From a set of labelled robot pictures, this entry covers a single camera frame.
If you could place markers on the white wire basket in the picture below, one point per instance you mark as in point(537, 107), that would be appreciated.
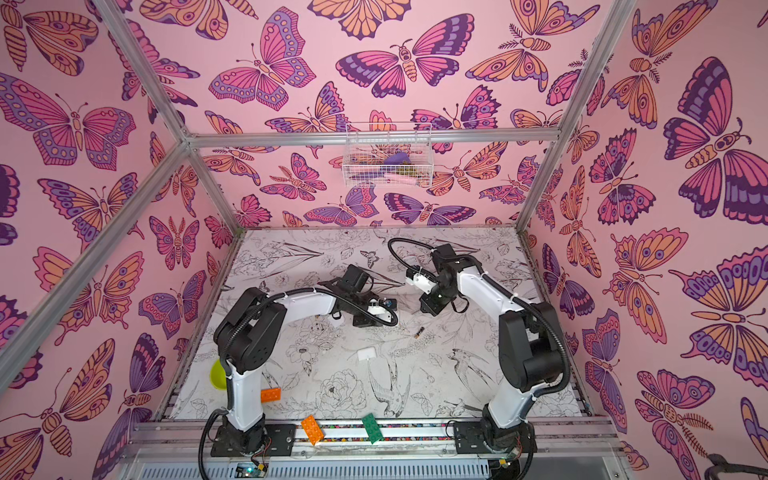
point(389, 154)

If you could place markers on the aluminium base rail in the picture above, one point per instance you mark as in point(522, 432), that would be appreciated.
point(563, 448)

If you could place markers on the orange brick on rail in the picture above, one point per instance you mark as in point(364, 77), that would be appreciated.
point(312, 430)

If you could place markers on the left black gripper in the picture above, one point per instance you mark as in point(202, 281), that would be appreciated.
point(367, 322)

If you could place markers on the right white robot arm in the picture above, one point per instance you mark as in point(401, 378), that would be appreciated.
point(531, 352)

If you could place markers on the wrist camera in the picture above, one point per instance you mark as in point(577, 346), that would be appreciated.
point(384, 309)
point(421, 279)

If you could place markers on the aluminium cage frame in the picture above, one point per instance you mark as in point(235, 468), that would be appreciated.
point(46, 315)

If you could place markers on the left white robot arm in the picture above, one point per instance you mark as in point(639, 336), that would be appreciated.
point(249, 332)

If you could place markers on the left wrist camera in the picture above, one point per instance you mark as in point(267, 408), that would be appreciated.
point(384, 309)

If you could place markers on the green brick on rail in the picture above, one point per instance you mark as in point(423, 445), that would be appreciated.
point(372, 428)

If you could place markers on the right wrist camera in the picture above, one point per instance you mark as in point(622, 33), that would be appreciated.
point(421, 279)

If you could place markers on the small circuit board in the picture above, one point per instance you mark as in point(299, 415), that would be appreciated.
point(251, 470)

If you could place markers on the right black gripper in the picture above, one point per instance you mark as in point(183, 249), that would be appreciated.
point(432, 301)

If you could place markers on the orange brick on table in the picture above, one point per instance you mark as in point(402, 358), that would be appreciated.
point(271, 395)

